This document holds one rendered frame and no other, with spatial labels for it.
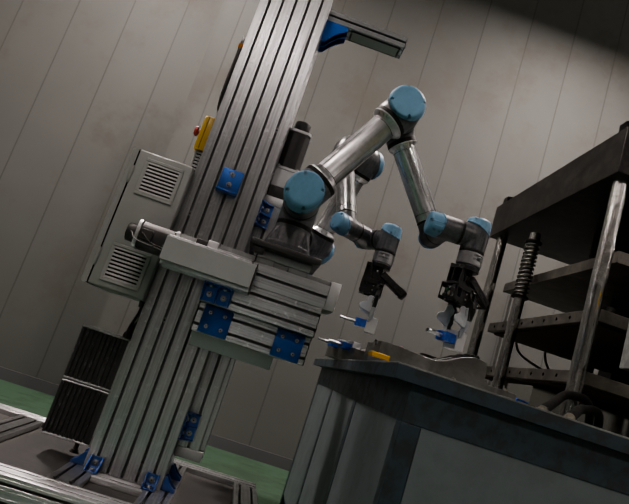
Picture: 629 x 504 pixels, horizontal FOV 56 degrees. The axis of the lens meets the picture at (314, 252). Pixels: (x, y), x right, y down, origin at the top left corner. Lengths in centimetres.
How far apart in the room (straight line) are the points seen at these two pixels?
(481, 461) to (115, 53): 436
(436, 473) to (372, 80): 404
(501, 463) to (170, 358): 105
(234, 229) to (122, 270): 38
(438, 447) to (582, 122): 449
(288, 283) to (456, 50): 393
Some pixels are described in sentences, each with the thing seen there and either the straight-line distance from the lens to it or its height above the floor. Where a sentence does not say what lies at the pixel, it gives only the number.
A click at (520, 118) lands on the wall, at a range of 543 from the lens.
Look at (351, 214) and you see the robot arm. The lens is 214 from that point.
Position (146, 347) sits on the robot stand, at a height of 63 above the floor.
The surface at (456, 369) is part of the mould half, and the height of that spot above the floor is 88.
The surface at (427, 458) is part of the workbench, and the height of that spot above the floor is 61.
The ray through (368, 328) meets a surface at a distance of 208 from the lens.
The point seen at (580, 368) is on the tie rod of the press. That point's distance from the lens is 243.
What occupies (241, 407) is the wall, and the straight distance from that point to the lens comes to 453.
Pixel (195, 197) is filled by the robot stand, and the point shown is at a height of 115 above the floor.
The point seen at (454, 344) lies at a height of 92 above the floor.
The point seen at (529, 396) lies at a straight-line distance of 282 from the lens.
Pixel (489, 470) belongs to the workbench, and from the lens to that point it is 153.
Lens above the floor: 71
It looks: 11 degrees up
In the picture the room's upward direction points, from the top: 18 degrees clockwise
